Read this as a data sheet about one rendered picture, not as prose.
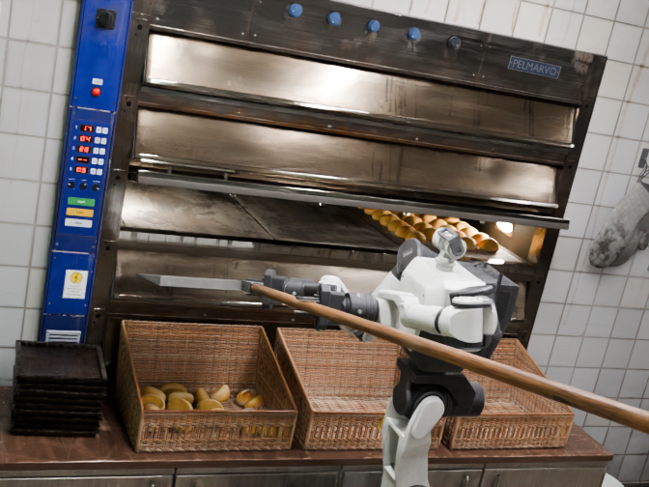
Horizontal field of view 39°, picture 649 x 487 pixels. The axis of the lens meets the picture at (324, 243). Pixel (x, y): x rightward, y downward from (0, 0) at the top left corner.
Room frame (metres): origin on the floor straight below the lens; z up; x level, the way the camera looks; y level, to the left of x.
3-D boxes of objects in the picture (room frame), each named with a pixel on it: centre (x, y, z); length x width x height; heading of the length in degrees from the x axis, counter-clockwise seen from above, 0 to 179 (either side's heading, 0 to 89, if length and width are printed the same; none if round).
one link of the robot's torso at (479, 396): (2.71, -0.45, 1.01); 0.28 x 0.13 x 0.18; 114
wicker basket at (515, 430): (3.51, -0.77, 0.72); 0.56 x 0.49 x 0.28; 116
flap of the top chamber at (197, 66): (3.50, -0.10, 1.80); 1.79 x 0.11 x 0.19; 114
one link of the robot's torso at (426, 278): (2.69, -0.43, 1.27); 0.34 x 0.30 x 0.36; 20
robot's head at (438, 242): (2.68, -0.36, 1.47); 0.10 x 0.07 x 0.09; 20
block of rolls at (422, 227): (4.14, -0.44, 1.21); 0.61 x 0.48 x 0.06; 24
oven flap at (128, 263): (3.50, -0.10, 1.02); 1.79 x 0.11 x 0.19; 114
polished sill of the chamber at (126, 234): (3.53, -0.09, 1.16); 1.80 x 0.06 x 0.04; 114
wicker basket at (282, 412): (3.02, 0.32, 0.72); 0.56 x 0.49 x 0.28; 115
